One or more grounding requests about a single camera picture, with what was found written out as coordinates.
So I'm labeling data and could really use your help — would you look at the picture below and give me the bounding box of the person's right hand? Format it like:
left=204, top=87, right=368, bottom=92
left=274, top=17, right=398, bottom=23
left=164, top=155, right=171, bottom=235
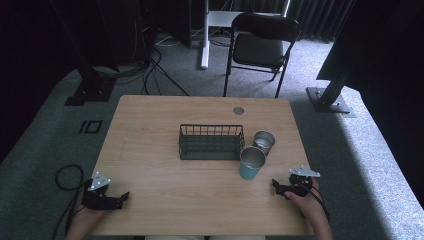
left=284, top=178, right=327, bottom=228

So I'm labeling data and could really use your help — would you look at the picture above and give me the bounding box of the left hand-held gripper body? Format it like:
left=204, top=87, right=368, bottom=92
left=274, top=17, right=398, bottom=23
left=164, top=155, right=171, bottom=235
left=81, top=171, right=115, bottom=211

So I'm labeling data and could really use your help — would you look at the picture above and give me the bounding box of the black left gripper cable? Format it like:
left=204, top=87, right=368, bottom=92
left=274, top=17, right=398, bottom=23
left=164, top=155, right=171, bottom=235
left=51, top=164, right=92, bottom=240

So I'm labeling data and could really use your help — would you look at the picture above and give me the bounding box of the black folding chair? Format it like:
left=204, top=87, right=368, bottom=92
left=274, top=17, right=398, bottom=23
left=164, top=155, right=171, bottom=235
left=222, top=12, right=302, bottom=99

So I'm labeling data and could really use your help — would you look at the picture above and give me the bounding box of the teal metal cup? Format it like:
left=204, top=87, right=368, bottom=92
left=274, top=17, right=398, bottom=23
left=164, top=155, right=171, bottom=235
left=238, top=146, right=267, bottom=181

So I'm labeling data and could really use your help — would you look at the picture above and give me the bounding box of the silver metal cup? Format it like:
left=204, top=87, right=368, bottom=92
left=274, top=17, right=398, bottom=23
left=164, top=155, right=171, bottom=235
left=251, top=130, right=276, bottom=157

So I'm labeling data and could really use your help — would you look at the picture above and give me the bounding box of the bundle of black floor cables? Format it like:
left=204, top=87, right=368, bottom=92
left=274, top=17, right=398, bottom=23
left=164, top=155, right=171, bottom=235
left=93, top=31, right=190, bottom=98

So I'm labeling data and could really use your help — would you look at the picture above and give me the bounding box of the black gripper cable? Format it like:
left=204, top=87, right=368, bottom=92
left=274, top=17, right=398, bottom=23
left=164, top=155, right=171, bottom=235
left=51, top=164, right=92, bottom=240
left=304, top=181, right=332, bottom=224

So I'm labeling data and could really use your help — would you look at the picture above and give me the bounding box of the black metal stand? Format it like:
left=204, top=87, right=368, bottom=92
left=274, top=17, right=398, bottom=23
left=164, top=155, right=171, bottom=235
left=49, top=0, right=118, bottom=107
left=305, top=63, right=357, bottom=118

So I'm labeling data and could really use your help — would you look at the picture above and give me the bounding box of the person's left hand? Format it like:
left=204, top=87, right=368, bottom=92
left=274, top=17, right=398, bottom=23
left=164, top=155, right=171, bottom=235
left=70, top=205, right=110, bottom=235

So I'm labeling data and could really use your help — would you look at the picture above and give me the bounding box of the dark curtain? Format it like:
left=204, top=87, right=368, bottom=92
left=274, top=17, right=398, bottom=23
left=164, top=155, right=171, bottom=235
left=229, top=0, right=355, bottom=43

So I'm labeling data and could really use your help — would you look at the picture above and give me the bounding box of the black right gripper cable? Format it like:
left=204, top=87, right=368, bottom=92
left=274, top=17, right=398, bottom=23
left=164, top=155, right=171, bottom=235
left=304, top=181, right=332, bottom=224

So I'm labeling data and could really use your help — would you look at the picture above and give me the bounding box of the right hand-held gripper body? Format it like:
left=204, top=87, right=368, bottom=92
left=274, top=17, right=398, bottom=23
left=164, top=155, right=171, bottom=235
left=287, top=165, right=321, bottom=198

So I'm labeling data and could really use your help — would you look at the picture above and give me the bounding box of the dark green wire basket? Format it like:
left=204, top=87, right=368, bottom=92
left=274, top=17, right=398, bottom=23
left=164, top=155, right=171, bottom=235
left=178, top=123, right=246, bottom=161

